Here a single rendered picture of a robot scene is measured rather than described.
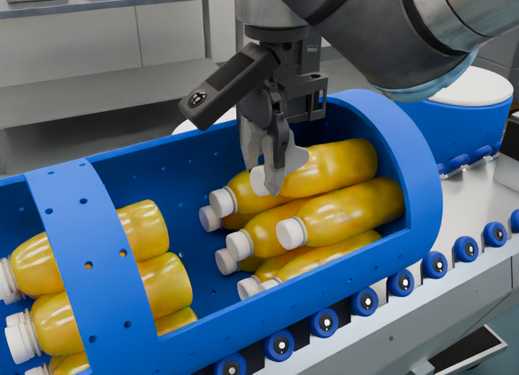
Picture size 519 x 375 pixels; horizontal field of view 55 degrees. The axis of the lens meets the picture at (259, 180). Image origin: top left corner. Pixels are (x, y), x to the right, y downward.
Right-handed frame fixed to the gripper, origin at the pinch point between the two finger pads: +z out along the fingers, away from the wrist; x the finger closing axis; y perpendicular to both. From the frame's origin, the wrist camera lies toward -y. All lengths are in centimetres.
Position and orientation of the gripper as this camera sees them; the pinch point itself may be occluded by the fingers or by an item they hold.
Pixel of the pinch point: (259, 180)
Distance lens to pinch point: 64.4
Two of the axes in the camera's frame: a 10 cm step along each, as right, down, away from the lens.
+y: 8.5, -2.8, 4.4
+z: 0.0, 8.5, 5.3
